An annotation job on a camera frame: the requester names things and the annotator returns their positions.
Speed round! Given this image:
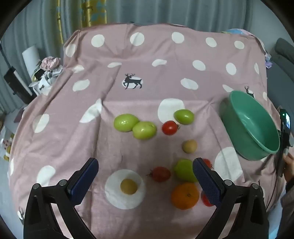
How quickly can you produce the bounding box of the grey sofa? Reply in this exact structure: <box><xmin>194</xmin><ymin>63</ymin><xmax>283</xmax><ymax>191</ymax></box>
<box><xmin>266</xmin><ymin>38</ymin><xmax>294</xmax><ymax>109</ymax></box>

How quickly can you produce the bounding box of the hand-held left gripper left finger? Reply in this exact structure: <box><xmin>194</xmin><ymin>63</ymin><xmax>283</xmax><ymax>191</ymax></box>
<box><xmin>24</xmin><ymin>157</ymin><xmax>100</xmax><ymax>239</ymax></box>

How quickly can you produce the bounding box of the pile of clothes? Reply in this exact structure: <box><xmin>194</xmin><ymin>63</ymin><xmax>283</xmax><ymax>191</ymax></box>
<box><xmin>29</xmin><ymin>56</ymin><xmax>64</xmax><ymax>96</ymax></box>

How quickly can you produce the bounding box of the pastel patterned cloth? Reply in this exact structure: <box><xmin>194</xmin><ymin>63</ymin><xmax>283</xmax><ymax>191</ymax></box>
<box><xmin>220</xmin><ymin>28</ymin><xmax>256</xmax><ymax>38</ymax></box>

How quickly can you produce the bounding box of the person's right hand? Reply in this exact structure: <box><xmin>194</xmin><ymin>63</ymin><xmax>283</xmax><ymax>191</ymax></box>
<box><xmin>283</xmin><ymin>152</ymin><xmax>294</xmax><ymax>183</ymax></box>

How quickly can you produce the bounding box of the purple cloth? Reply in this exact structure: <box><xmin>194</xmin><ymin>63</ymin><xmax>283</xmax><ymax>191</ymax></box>
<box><xmin>264</xmin><ymin>51</ymin><xmax>273</xmax><ymax>69</ymax></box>

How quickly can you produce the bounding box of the yellow patterned curtain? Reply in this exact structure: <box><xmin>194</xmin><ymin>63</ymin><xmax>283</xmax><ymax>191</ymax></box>
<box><xmin>54</xmin><ymin>0</ymin><xmax>108</xmax><ymax>44</ymax></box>

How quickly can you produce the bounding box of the black flat object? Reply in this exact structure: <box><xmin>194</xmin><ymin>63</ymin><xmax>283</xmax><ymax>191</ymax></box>
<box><xmin>3</xmin><ymin>66</ymin><xmax>33</xmax><ymax>102</ymax></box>

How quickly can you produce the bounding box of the orange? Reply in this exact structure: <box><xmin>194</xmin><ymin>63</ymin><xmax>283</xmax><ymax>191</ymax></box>
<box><xmin>171</xmin><ymin>183</ymin><xmax>200</xmax><ymax>210</ymax></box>

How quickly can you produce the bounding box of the person's right forearm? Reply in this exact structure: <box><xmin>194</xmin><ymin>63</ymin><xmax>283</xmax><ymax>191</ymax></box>
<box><xmin>279</xmin><ymin>181</ymin><xmax>294</xmax><ymax>239</ymax></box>

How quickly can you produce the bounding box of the grey curtain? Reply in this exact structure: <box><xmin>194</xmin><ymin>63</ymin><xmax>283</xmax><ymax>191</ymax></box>
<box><xmin>0</xmin><ymin>0</ymin><xmax>284</xmax><ymax>115</ymax></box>

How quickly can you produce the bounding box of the green jujube fruit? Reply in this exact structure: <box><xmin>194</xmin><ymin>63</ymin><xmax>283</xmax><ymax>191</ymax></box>
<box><xmin>174</xmin><ymin>109</ymin><xmax>195</xmax><ymax>125</ymax></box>
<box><xmin>173</xmin><ymin>159</ymin><xmax>199</xmax><ymax>183</ymax></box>
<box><xmin>114</xmin><ymin>114</ymin><xmax>140</xmax><ymax>133</ymax></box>
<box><xmin>132</xmin><ymin>121</ymin><xmax>157</xmax><ymax>140</ymax></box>

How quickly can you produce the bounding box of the red tomato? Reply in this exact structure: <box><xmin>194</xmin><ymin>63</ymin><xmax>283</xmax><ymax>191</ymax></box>
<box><xmin>147</xmin><ymin>167</ymin><xmax>171</xmax><ymax>183</ymax></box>
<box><xmin>201</xmin><ymin>191</ymin><xmax>214</xmax><ymax>207</ymax></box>
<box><xmin>202</xmin><ymin>158</ymin><xmax>214</xmax><ymax>170</ymax></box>
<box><xmin>162</xmin><ymin>121</ymin><xmax>180</xmax><ymax>136</ymax></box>

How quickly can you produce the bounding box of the green plastic bowl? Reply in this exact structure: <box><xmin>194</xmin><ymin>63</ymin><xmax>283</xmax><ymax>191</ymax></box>
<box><xmin>219</xmin><ymin>90</ymin><xmax>281</xmax><ymax>161</ymax></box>

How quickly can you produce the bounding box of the pink white-dotted deer cloth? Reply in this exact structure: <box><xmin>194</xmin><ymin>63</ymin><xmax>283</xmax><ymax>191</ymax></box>
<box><xmin>9</xmin><ymin>23</ymin><xmax>285</xmax><ymax>239</ymax></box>

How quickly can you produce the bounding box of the white paper roll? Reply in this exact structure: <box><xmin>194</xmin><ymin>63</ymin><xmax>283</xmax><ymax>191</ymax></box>
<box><xmin>22</xmin><ymin>45</ymin><xmax>43</xmax><ymax>76</ymax></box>

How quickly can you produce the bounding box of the small brown longan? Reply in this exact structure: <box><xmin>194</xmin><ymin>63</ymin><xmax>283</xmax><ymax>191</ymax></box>
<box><xmin>120</xmin><ymin>179</ymin><xmax>138</xmax><ymax>195</ymax></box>
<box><xmin>182</xmin><ymin>139</ymin><xmax>198</xmax><ymax>154</ymax></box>

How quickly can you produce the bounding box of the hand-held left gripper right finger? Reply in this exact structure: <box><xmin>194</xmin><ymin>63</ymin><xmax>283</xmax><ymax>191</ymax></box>
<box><xmin>192</xmin><ymin>157</ymin><xmax>269</xmax><ymax>239</ymax></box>

